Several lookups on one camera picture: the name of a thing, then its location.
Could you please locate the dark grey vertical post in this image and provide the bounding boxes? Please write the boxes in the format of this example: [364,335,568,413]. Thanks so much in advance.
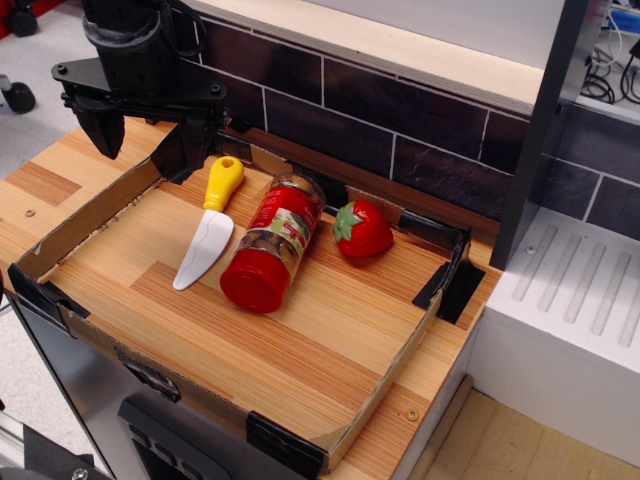
[490,1,607,270]

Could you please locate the red toy strawberry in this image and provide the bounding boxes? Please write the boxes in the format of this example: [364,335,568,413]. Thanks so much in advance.
[333,200,394,257]

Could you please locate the cardboard fence with black tape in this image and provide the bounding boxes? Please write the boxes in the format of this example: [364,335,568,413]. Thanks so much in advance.
[1,119,500,479]

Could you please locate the yellow-handled white toy knife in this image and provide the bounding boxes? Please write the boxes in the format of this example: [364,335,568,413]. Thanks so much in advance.
[173,156,244,291]

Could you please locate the black toy oven front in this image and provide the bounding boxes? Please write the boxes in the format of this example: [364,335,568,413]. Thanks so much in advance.
[115,397,236,480]

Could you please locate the black office chair caster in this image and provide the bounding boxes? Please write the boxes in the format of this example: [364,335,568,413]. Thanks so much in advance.
[0,74,36,114]

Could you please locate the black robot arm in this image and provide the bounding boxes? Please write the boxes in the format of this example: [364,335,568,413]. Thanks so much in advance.
[51,1,227,184]

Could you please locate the cables in background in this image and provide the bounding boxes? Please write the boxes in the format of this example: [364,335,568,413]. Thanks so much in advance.
[579,0,640,106]

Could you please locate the white toy sink drainboard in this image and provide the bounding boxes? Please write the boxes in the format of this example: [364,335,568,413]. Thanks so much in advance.
[469,209,639,464]

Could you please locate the red-capped basil spice bottle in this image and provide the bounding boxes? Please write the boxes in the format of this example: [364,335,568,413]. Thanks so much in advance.
[220,172,326,313]

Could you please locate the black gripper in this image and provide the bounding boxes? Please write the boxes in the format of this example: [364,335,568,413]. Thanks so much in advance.
[51,50,227,185]

